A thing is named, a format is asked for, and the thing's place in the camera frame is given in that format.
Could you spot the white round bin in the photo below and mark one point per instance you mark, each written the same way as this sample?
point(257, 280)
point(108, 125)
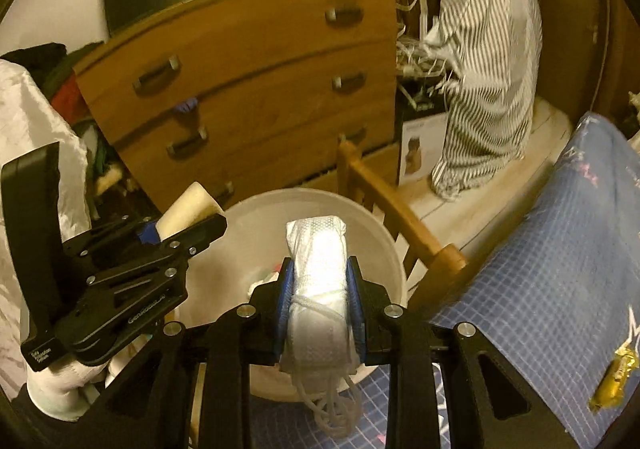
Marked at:
point(360, 249)

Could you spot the grey striped cloth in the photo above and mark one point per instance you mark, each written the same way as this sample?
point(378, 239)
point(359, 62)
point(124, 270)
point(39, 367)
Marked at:
point(480, 79)

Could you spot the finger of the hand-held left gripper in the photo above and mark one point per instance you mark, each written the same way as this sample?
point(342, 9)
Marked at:
point(200, 231)
point(149, 234)

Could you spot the white cloth bundle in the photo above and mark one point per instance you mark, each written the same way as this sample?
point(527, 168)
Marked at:
point(317, 259)

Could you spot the pile of dark clothes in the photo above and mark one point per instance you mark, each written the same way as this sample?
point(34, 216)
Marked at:
point(55, 74)

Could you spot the white satin cloth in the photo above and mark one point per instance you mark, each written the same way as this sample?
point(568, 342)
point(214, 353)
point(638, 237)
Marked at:
point(30, 139)

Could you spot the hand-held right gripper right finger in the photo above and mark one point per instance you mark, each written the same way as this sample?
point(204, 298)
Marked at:
point(356, 299)

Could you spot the wooden dresser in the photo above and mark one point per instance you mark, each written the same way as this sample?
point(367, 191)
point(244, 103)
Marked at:
point(260, 79)

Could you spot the white printed cardboard box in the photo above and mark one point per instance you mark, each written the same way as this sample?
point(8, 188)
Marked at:
point(425, 149)

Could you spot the wooden chair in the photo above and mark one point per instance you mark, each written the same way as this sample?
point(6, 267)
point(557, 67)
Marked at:
point(400, 224)

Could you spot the person's left forearm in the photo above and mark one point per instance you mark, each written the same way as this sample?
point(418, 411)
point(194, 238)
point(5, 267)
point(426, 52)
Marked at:
point(30, 429)

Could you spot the brown wooden wardrobe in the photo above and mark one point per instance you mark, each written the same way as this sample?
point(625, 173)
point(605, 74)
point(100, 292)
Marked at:
point(570, 29)

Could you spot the person's left hand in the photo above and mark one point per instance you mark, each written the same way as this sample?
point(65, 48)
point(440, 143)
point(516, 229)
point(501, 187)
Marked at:
point(55, 391)

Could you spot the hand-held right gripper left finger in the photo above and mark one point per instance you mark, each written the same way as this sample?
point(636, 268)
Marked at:
point(286, 289)

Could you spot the yellow snack packet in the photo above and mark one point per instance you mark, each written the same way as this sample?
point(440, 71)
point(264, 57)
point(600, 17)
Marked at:
point(612, 376)

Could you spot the yellow white sponge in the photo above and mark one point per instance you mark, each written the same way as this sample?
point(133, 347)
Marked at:
point(187, 204)

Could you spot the blue printed blanket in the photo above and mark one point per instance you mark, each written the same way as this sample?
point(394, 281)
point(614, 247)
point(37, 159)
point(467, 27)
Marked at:
point(540, 254)

